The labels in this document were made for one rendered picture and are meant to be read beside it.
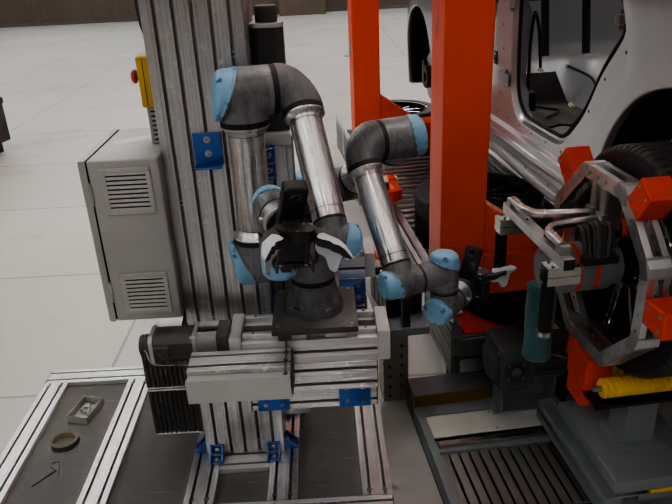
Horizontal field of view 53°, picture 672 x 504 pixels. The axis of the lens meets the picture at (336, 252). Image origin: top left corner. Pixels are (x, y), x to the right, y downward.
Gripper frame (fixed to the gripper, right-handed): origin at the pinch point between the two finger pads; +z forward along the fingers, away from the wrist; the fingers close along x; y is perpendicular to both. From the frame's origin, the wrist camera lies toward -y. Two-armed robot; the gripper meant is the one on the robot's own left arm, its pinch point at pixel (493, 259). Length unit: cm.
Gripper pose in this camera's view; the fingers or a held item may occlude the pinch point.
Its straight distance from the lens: 208.3
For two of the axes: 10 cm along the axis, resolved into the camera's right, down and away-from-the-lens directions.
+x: 8.0, 2.2, -5.6
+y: 0.4, 9.1, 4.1
